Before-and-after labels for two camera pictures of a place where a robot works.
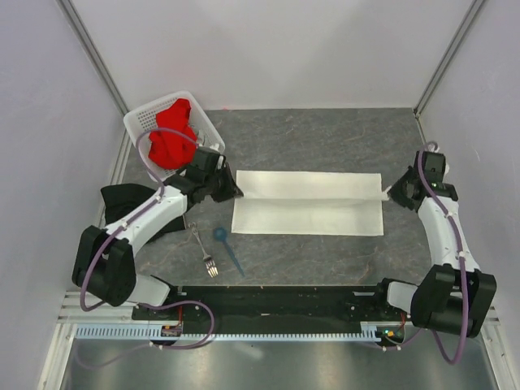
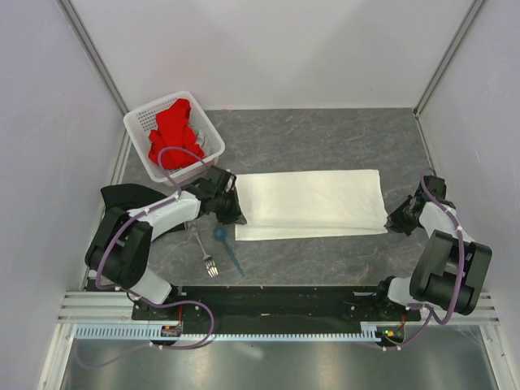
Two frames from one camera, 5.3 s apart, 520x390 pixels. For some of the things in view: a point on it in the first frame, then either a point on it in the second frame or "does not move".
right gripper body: [411, 176] -> [402, 219]
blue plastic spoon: [220, 233] does not move
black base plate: [268, 305] does not move
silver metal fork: [210, 264] does not move
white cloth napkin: [309, 202] does not move
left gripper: [231, 189] -> [234, 216]
